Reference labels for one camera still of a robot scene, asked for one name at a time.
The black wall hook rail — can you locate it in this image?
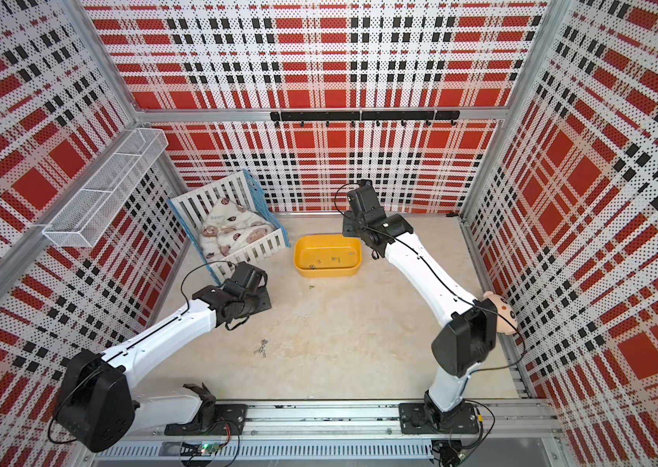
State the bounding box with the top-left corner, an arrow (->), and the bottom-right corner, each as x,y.
270,110 -> 461,124

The white patterned blanket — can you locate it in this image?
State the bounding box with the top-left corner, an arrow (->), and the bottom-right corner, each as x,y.
199,198 -> 276,262

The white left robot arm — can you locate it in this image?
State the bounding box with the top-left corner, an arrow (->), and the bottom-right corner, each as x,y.
47,262 -> 272,453

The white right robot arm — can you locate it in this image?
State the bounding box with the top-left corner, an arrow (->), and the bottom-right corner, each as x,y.
342,179 -> 500,420

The pink plush pig toy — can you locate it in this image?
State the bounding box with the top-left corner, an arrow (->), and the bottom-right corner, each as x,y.
483,291 -> 518,336

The yellow plastic storage box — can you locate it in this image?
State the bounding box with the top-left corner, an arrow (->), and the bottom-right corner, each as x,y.
293,233 -> 362,278

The green circuit board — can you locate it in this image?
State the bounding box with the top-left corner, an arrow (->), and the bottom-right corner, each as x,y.
180,442 -> 221,457

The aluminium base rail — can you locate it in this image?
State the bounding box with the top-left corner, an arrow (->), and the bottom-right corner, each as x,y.
91,399 -> 572,466

